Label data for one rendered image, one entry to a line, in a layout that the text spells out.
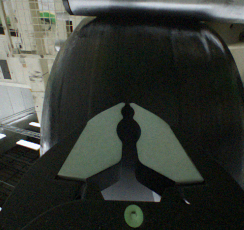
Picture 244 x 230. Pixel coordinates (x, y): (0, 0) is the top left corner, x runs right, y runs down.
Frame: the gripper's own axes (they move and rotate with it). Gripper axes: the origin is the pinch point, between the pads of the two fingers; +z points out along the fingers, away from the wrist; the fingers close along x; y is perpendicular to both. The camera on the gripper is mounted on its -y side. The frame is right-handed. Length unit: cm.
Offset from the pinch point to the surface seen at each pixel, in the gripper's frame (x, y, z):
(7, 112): -882, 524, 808
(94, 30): -4.6, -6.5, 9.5
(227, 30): 25.1, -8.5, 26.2
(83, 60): -5.2, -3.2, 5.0
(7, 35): -58, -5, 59
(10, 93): -865, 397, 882
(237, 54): 27.6, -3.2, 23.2
